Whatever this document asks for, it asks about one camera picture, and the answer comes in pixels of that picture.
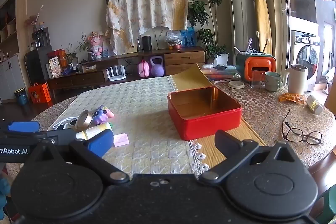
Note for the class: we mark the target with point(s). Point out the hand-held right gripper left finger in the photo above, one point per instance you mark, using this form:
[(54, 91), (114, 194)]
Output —
[(101, 142)]

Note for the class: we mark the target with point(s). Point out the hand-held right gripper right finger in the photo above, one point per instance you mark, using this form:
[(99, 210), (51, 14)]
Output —
[(228, 141)]

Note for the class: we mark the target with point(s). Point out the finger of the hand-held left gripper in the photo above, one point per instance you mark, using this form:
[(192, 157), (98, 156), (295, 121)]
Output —
[(23, 126), (39, 137)]

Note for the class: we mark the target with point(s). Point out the white and yellow bottle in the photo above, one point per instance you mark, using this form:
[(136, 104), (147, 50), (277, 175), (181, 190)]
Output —
[(92, 131)]

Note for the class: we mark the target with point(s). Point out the purple plastic toy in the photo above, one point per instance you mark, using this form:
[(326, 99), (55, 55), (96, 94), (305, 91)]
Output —
[(99, 116)]

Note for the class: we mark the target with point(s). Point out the red tin box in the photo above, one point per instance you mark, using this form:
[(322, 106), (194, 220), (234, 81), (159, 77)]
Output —
[(210, 119)]

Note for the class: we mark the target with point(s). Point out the orange gift box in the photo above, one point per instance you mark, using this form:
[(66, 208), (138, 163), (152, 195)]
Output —
[(40, 92)]

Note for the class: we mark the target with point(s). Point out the cream quilted table cloth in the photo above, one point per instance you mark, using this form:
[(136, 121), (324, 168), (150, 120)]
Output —
[(131, 108)]

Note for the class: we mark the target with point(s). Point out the gold lace tablecloth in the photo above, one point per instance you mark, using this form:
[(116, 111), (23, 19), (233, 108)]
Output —
[(265, 113)]

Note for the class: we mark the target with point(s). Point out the white round coaster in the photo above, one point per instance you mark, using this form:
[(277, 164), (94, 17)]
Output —
[(236, 84)]

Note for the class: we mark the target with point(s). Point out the black mini fridge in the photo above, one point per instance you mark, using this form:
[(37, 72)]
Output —
[(36, 66)]

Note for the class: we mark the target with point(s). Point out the pink plastic utensil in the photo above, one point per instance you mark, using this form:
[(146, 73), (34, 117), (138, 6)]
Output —
[(218, 80)]

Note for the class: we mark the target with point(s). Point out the printed snack box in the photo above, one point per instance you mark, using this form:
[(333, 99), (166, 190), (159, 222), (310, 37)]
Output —
[(54, 67)]

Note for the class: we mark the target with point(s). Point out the clear drinking glass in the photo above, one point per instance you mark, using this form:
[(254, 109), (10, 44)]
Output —
[(256, 80)]

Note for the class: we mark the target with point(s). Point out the white router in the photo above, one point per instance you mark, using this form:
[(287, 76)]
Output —
[(116, 74)]

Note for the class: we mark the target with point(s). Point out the black eyeglasses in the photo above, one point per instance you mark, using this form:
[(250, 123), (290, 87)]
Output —
[(302, 136)]

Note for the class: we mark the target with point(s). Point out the green mug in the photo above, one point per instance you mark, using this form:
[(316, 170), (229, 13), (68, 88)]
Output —
[(272, 82)]

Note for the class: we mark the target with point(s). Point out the mustard yellow cloth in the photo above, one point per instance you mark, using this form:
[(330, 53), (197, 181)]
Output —
[(189, 77)]

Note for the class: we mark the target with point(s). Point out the small cardboard box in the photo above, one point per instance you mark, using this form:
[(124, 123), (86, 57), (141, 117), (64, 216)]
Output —
[(88, 68)]

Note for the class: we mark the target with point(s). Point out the clear bag with dark item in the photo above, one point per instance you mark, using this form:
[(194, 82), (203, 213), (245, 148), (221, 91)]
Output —
[(220, 65)]

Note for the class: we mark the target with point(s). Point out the orange snack wrapper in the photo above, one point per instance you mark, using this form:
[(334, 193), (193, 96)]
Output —
[(291, 98)]

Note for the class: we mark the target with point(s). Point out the green and orange desk organizer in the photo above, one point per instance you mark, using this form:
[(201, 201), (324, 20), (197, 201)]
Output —
[(252, 66)]

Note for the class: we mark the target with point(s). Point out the small potted green plant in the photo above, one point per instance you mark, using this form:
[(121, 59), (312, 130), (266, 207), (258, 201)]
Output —
[(70, 56)]

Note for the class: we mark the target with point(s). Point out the wooden bookshelf cabinet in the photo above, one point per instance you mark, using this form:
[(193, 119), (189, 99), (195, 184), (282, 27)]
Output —
[(9, 43)]

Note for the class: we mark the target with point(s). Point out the pink toy suitcase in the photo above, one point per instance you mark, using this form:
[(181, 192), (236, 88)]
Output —
[(143, 69)]

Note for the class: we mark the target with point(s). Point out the black coffee machine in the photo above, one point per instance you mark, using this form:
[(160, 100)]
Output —
[(40, 37)]

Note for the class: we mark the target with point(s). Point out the thin white brush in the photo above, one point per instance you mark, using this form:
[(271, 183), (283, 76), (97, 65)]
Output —
[(237, 50)]

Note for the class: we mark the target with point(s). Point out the white pill bottle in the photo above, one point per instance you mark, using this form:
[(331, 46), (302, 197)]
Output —
[(314, 104)]

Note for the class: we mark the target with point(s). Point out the purple kettlebell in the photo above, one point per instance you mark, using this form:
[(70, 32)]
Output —
[(157, 67)]

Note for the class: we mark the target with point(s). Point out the wooden TV cabinet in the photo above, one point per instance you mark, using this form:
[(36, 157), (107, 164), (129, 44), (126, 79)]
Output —
[(183, 58)]

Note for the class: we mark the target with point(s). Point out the pink doll bouquet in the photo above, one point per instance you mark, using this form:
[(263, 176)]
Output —
[(95, 44)]

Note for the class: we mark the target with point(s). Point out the purple and white pen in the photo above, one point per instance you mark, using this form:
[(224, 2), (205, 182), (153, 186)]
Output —
[(249, 45)]

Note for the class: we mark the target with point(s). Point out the small potted orchid plant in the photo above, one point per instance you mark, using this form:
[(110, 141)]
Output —
[(84, 44)]

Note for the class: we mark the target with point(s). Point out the dark tipped brush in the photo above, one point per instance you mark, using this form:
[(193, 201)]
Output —
[(266, 45)]

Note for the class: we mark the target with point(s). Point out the long wooden brush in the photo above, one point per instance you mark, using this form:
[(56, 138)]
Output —
[(257, 41)]

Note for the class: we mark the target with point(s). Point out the black cylindrical speaker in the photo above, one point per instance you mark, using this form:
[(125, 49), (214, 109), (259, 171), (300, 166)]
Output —
[(147, 43)]

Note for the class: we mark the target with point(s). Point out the clear bag of fruit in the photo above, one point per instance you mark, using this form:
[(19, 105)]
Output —
[(173, 40)]

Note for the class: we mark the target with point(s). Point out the washing machine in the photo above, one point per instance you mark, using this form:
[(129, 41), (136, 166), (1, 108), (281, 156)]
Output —
[(305, 56)]

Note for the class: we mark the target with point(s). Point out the white standing air conditioner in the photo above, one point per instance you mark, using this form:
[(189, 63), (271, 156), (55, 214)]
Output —
[(240, 16)]

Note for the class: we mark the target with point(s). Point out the tall plant in white pot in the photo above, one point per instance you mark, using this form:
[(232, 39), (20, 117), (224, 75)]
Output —
[(207, 3)]

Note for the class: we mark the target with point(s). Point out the floral patterned sheet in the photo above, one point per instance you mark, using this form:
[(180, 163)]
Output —
[(147, 3)]

